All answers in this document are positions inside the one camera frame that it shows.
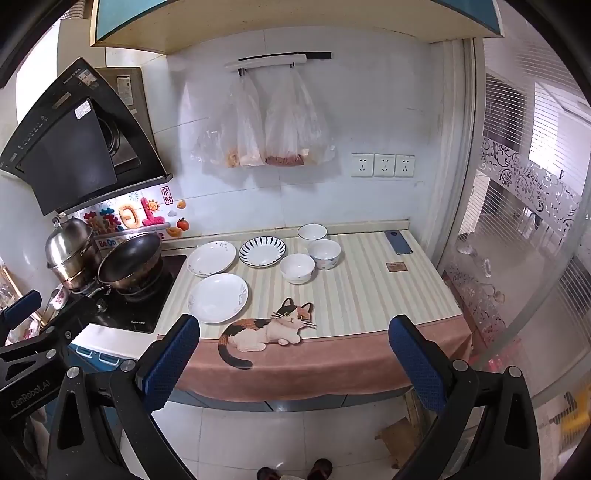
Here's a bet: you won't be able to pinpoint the white floral plate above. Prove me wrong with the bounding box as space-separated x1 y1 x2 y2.
187 241 236 278

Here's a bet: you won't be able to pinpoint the white bowl blue rim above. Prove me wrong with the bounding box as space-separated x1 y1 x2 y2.
308 239 342 270

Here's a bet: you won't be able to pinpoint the white bowl floral front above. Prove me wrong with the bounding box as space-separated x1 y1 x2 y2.
280 253 315 285

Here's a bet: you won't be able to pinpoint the blue leaf pattern plate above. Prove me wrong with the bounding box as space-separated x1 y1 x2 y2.
238 236 287 269

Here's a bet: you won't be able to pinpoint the white bowl black rim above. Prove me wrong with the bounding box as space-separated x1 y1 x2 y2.
297 223 328 243

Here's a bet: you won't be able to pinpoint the steel stock pot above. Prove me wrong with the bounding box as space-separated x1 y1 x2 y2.
45 217 102 291

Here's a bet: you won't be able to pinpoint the black induction cooktop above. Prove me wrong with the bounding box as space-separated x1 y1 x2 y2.
92 255 187 334

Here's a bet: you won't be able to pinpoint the cardboard box on floor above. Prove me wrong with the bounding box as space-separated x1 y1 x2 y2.
375 390 434 470

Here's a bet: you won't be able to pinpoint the small brown coaster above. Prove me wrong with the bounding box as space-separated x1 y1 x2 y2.
386 262 408 273

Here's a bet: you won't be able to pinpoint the black frying pan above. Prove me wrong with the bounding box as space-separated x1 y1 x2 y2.
68 233 163 297

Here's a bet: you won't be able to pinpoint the blue smartphone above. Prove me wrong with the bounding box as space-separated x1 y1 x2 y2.
385 230 413 256

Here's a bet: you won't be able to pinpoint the striped cat table mat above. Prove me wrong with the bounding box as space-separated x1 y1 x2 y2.
177 231 473 402

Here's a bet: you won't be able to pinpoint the left dark shoe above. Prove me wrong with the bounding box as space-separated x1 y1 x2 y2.
256 467 280 480

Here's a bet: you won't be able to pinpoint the dark shoe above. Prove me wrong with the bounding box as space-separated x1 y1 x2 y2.
307 458 334 480
256 467 280 480

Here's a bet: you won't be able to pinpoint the glass sliding door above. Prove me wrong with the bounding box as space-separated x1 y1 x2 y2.
444 31 590 405

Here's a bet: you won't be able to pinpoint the right dark shoe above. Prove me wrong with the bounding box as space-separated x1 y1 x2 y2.
307 458 334 480

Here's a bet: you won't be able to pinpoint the black range hood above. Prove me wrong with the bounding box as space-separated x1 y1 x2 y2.
1 58 172 215

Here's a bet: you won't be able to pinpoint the left clear plastic bag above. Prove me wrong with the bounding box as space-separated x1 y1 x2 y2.
192 69 266 168

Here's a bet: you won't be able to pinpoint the clear plastic bag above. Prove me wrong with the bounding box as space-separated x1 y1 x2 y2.
192 69 266 168
264 65 335 167

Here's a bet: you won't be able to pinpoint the right clear plastic bag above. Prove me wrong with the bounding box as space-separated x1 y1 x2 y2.
264 65 335 167

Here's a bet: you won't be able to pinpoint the overhead cabinet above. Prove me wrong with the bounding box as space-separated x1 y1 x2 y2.
90 0 504 54

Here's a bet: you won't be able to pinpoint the colourful wall stickers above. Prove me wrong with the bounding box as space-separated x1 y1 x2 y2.
73 184 191 244

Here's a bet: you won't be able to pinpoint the right wall socket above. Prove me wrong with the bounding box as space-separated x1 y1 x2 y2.
394 155 416 178

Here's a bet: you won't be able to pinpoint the wall socket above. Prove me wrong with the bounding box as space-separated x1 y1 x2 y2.
394 155 416 178
349 153 375 178
373 154 396 177

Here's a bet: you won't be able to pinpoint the middle wall socket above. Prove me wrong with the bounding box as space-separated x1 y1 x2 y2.
373 154 396 177

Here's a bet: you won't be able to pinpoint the left wall socket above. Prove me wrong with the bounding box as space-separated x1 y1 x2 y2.
349 153 375 178

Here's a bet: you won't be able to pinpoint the wall hook rail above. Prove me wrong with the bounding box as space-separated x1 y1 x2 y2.
224 51 332 75

